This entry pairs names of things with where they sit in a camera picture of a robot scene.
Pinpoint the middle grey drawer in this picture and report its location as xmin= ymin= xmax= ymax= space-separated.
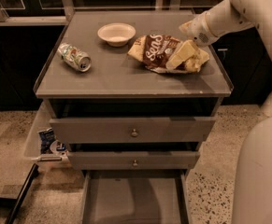
xmin=67 ymin=151 xmax=200 ymax=170

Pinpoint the black floor rail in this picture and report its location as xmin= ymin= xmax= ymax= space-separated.
xmin=5 ymin=163 xmax=39 ymax=224

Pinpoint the blue snack package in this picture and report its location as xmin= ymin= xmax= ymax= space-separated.
xmin=38 ymin=128 xmax=55 ymax=154

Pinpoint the green soda can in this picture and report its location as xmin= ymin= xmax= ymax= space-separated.
xmin=57 ymin=43 xmax=92 ymax=72

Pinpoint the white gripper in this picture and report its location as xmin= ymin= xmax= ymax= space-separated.
xmin=165 ymin=12 xmax=219 ymax=70

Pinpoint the brown chip bag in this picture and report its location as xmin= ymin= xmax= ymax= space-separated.
xmin=128 ymin=35 xmax=209 ymax=74

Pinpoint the top grey drawer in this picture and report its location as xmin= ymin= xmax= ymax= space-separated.
xmin=50 ymin=117 xmax=215 ymax=144

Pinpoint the white paper bowl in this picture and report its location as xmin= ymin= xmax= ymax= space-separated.
xmin=97 ymin=23 xmax=136 ymax=47

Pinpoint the grey drawer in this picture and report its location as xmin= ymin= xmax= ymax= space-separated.
xmin=67 ymin=151 xmax=200 ymax=170
xmin=50 ymin=117 xmax=215 ymax=144
xmin=79 ymin=170 xmax=192 ymax=224

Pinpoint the grey drawer cabinet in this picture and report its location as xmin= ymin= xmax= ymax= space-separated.
xmin=33 ymin=9 xmax=235 ymax=224

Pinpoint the clear plastic bin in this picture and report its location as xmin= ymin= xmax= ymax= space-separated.
xmin=23 ymin=103 xmax=70 ymax=168

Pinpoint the bottom grey drawer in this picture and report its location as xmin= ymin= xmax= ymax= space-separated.
xmin=79 ymin=170 xmax=192 ymax=224

